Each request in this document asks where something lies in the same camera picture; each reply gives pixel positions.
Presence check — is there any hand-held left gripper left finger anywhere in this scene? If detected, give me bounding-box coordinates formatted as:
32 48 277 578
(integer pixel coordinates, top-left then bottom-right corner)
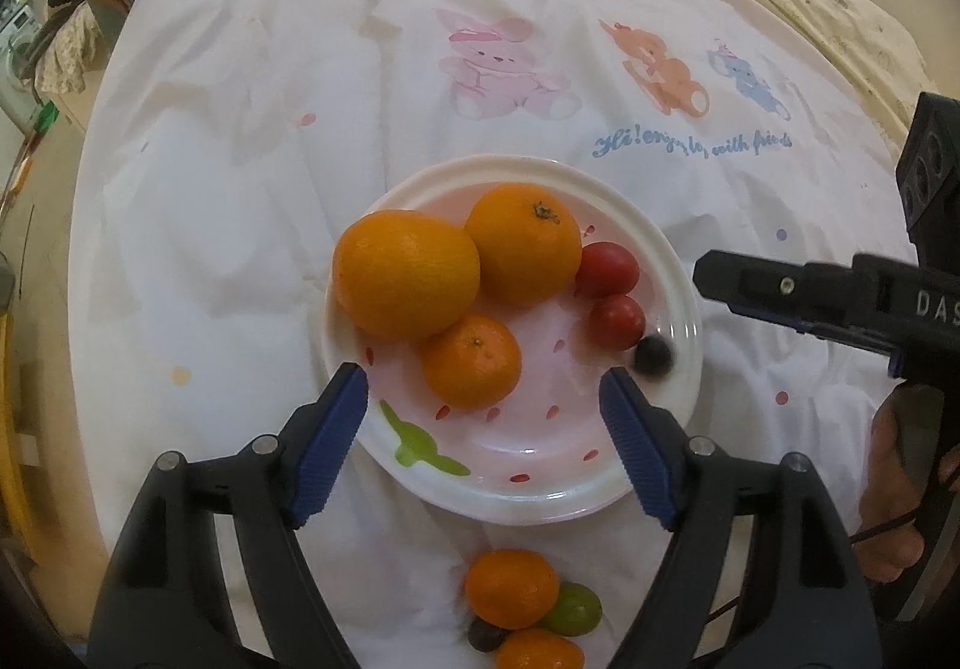
88 361 370 669

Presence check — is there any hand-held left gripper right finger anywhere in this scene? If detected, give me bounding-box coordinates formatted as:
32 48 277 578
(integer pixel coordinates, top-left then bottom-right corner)
598 367 882 669

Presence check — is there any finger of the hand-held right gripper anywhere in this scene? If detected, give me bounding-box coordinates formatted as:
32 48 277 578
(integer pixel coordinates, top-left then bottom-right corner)
692 250 860 326
780 318 905 351

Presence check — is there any dark grape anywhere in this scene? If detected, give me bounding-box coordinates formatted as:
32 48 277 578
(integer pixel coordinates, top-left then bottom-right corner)
632 336 674 377
468 618 507 653

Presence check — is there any pink speckled plate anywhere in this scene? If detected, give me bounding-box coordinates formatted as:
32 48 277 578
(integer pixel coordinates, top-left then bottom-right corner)
321 155 704 526

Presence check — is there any red cherry tomato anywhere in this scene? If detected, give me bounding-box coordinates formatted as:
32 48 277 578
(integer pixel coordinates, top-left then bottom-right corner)
588 294 647 350
575 241 641 299

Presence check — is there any small mandarin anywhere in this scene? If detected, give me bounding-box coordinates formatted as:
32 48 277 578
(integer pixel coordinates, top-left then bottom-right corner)
464 549 560 629
495 628 586 669
420 314 523 411

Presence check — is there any large orange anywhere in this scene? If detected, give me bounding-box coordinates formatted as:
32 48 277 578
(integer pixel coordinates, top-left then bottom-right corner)
332 209 482 341

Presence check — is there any medium orange with stem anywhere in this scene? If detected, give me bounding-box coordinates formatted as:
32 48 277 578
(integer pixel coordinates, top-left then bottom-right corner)
464 183 583 308

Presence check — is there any person's right hand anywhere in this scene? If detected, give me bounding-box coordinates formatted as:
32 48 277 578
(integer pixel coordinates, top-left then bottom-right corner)
857 380 960 586

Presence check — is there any green grape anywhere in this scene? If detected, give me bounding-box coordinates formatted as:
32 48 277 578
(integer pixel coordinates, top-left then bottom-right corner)
541 582 603 637

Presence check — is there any white printed blanket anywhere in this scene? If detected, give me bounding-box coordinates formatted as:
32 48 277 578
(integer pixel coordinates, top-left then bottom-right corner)
67 0 931 669

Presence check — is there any floral sheet sofa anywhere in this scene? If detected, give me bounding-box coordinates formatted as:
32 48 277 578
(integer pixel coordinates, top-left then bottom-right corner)
34 1 113 130

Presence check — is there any white washing machine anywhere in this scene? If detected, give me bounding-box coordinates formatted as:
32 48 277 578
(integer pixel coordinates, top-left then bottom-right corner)
0 1 42 85

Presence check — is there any black cable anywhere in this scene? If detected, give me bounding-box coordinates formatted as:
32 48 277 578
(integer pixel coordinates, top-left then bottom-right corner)
705 508 927 621

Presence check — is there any yellow wooden frame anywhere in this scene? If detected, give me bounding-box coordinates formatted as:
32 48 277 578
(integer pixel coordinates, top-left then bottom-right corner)
0 309 46 550

